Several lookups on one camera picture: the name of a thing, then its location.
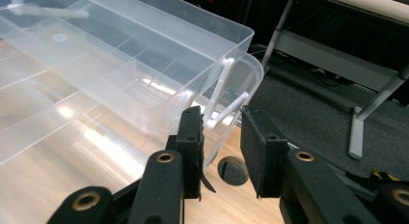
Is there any yellow black floor tape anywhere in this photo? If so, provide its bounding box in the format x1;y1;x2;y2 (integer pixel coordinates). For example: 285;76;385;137
370;169;401;183

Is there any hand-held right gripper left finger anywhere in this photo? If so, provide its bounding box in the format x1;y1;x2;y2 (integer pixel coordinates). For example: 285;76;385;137
175;105;217;200

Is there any grey metal-framed desk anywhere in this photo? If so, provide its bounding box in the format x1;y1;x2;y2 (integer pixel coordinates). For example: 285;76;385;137
259;0;409;161

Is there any clear plastic storage box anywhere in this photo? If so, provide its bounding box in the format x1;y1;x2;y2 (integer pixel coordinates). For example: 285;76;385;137
0;0;265;174

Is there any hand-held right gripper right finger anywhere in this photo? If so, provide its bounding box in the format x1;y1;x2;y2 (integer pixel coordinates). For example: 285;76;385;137
239;105;290;200

